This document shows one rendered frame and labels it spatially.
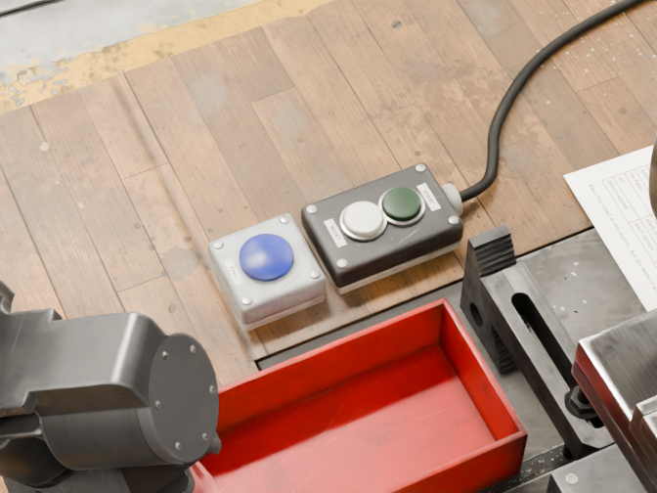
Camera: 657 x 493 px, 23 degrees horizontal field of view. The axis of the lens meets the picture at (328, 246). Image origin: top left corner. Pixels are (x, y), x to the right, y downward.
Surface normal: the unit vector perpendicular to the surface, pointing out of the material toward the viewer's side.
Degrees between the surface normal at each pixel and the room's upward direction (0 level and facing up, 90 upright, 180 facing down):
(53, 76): 0
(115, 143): 0
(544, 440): 0
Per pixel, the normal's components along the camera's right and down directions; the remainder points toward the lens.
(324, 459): 0.00, -0.56
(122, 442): -0.33, 0.52
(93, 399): -0.17, 0.82
